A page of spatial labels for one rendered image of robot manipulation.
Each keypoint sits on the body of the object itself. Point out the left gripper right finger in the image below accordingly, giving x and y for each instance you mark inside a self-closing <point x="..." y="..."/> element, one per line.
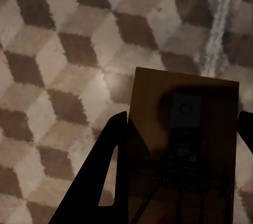
<point x="245" y="128"/>

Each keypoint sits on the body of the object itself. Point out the mousetrap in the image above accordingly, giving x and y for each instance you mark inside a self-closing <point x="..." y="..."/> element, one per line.
<point x="182" y="136"/>

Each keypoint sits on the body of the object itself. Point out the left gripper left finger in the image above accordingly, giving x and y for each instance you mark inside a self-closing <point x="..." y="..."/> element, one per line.
<point x="80" y="204"/>

